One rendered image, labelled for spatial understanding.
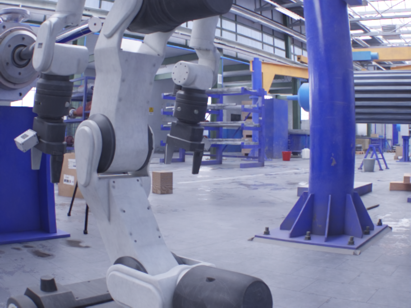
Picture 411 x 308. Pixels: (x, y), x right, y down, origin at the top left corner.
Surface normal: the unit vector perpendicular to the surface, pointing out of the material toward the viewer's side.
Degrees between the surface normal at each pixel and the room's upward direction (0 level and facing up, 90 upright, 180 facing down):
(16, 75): 90
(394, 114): 53
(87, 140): 90
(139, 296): 90
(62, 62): 101
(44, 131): 90
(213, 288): 45
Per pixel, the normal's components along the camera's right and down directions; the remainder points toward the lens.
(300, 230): 0.42, 0.03
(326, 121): -0.56, 0.01
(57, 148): 0.73, 0.22
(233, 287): -0.30, -0.80
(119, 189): 0.65, -0.47
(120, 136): 0.75, -0.04
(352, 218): -0.91, 0.00
